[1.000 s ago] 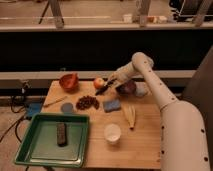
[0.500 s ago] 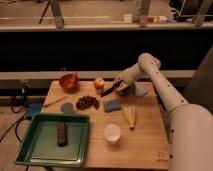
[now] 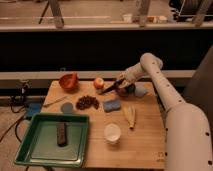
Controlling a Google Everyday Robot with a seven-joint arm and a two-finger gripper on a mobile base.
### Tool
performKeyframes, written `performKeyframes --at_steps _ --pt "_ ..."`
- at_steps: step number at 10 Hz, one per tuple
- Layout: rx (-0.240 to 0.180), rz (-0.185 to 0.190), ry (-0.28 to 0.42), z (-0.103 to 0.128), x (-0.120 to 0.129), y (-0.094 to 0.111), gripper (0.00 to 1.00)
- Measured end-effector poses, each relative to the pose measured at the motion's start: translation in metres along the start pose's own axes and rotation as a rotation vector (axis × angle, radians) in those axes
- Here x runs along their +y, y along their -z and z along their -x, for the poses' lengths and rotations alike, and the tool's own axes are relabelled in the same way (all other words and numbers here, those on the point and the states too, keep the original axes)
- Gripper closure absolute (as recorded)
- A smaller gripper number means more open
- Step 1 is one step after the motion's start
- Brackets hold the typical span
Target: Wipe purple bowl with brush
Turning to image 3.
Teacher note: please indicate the dark rectangular block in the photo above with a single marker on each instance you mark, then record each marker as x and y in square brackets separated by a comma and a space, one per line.
[61, 134]

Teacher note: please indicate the blue sponge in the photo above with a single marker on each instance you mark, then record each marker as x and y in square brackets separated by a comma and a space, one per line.
[111, 105]

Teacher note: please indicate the blue box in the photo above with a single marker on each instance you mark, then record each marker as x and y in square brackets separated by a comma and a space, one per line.
[32, 109]

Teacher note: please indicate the apple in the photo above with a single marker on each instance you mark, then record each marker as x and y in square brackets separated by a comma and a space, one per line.
[98, 83]

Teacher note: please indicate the orange bowl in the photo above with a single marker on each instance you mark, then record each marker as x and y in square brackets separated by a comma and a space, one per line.
[69, 82]

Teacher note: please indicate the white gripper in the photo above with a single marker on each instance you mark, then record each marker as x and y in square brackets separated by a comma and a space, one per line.
[130, 75]

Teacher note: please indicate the wooden spatula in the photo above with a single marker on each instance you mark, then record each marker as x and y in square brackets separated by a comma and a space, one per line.
[56, 101]

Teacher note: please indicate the white cup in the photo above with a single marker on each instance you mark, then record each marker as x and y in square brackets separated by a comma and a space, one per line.
[112, 133]

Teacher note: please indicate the purple bowl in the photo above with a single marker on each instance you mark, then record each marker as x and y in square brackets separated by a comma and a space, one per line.
[124, 92]

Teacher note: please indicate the black dish brush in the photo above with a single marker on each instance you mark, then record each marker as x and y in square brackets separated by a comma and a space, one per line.
[112, 87]

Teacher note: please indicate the grey round lid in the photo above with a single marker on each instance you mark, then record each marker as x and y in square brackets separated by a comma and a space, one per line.
[67, 108]

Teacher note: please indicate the light blue cloth piece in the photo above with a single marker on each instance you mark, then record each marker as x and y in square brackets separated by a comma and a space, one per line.
[140, 91]

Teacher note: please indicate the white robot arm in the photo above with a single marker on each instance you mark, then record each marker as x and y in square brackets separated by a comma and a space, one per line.
[188, 145]

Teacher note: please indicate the green plastic tray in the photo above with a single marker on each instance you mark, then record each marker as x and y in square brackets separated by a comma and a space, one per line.
[39, 145]

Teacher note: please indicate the wooden board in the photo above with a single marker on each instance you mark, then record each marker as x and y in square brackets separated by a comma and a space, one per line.
[141, 148]

